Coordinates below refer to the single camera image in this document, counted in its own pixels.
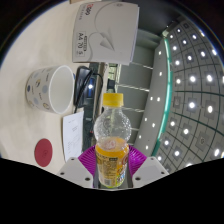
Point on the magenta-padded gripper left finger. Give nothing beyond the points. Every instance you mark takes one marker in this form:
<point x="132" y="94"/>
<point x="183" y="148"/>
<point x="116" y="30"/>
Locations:
<point x="73" y="170"/>

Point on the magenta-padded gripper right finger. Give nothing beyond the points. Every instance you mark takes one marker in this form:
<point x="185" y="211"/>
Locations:
<point x="148" y="170"/>

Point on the yellow-capped orange drink bottle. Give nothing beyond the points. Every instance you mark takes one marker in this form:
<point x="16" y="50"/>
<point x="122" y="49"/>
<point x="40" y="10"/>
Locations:
<point x="111" y="156"/>

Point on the white printed paper sheet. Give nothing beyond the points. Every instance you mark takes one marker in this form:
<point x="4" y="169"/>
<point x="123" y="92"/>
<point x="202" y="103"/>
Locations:
<point x="73" y="136"/>

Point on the flat round red coaster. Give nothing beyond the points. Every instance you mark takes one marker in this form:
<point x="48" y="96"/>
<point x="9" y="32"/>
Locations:
<point x="43" y="152"/>

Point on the black desk phone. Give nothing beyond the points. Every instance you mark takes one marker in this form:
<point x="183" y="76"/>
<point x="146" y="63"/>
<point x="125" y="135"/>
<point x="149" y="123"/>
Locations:
<point x="87" y="88"/>

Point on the white patterned mug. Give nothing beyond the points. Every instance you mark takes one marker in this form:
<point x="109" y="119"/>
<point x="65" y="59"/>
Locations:
<point x="40" y="88"/>

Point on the group of ceiling lights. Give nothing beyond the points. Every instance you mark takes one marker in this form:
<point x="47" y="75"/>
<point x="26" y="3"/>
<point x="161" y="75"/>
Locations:
<point x="192" y="79"/>

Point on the white paper ream box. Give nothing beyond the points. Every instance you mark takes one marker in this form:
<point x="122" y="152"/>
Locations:
<point x="106" y="30"/>

